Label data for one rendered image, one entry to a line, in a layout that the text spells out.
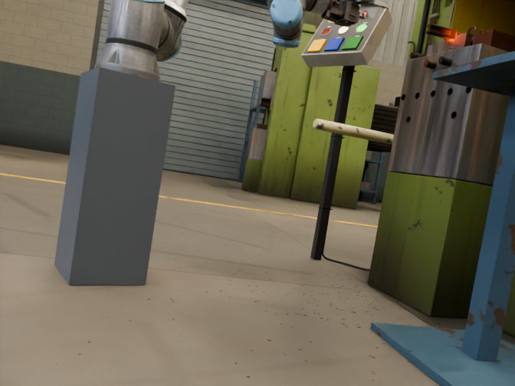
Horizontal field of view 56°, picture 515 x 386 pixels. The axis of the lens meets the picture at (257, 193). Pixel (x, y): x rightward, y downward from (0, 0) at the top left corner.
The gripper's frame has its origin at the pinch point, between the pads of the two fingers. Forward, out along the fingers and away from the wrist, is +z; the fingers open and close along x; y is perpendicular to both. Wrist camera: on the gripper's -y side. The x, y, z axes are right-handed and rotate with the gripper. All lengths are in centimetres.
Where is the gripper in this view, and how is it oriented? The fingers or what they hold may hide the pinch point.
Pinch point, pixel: (377, 11)
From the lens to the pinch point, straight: 181.8
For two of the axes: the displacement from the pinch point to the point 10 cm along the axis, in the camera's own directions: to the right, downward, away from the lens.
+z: 9.3, 1.3, 3.6
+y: -1.6, 9.9, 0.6
